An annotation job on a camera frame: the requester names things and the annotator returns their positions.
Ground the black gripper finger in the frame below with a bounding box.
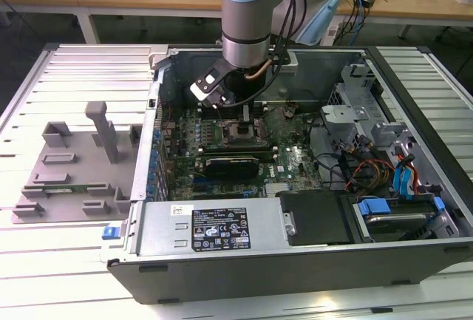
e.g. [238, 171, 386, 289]
[239, 103, 257, 137]

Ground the CPU socket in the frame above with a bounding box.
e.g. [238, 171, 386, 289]
[221, 118, 265, 147]

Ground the black graphics card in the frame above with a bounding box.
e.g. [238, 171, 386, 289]
[204, 155, 262, 181]

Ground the green motherboard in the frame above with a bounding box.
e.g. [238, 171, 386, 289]
[157, 101, 322, 201]

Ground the silver finned heatsink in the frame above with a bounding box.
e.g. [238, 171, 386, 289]
[265, 182, 293, 194]

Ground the white corner clamp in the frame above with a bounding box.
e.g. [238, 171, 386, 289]
[147, 44, 178, 73]

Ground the metal drive cage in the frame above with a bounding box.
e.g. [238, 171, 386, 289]
[319, 63, 411, 151]

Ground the black plastic shroud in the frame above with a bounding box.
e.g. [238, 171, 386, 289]
[279, 190, 352, 247]

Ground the silver power supply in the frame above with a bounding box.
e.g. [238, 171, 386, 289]
[135, 198, 293, 256]

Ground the blue disk carrier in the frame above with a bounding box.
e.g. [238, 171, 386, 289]
[356, 197, 446, 243]

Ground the black PC case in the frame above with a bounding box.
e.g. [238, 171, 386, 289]
[99, 44, 473, 305]

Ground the grey parts rack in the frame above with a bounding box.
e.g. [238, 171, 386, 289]
[10, 101, 145, 225]

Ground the hard disk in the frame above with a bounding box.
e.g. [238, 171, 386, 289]
[364, 211, 435, 242]

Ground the green RAM stick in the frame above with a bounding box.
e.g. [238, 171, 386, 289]
[22, 185, 112, 194]

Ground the brown curved hose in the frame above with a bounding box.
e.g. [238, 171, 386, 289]
[245, 59, 268, 81]

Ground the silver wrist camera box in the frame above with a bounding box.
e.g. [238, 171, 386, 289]
[272, 49, 299, 76]
[189, 68, 229, 109]

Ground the black camera cable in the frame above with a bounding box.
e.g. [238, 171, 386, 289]
[220, 0, 302, 109]

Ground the coloured power wire bundle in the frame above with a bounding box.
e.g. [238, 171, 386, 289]
[341, 135, 395, 192]

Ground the blue flat data cable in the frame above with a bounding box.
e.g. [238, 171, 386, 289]
[401, 152, 418, 200]
[392, 164, 408, 200]

